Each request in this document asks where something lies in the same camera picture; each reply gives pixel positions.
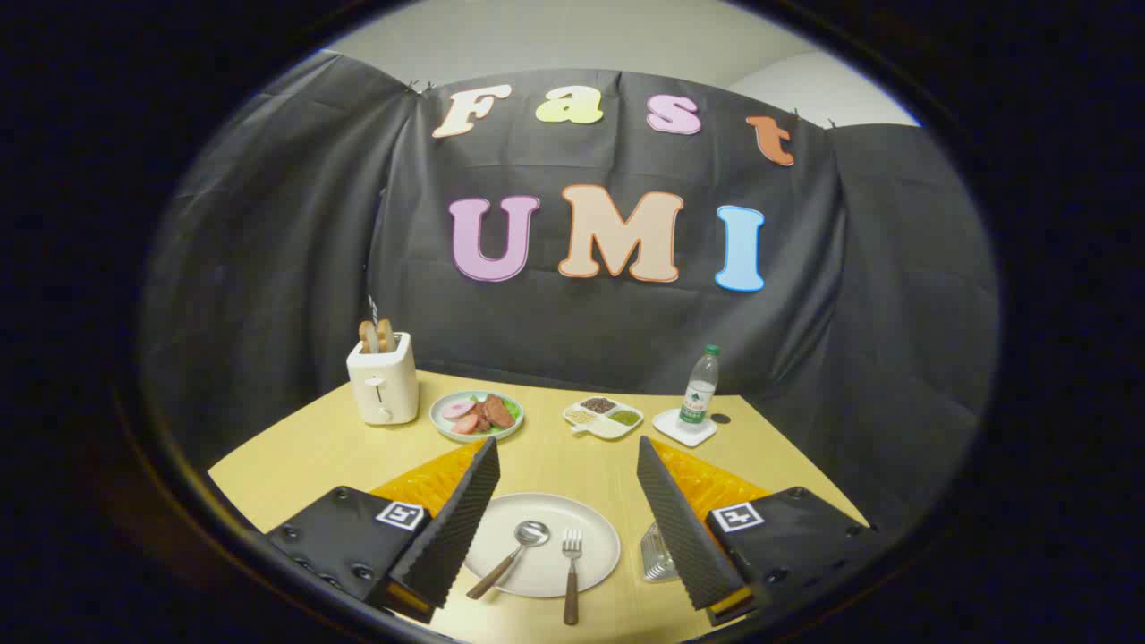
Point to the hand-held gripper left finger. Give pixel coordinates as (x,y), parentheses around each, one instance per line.
(452,528)

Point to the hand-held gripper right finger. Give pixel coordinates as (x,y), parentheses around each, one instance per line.
(684,528)

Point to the white round plate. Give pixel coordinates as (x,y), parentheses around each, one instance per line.
(590,546)

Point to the green plate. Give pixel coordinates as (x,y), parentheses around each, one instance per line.
(445,429)

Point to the white square coaster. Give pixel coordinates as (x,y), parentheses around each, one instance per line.
(666,427)

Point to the pink ham slice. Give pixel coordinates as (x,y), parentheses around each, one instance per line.
(458,409)

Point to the brown meat slice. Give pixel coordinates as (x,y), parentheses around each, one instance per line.
(498,411)

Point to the clear water bottle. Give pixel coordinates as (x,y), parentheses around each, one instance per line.
(699,394)

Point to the white divided grain dish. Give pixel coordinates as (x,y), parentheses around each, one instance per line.
(604,418)

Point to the white toaster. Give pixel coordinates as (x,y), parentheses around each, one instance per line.
(383,385)

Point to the toast slice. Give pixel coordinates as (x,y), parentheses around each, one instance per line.
(387,334)
(368,337)

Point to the black backdrop cloth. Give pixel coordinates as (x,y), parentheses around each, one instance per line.
(295,268)

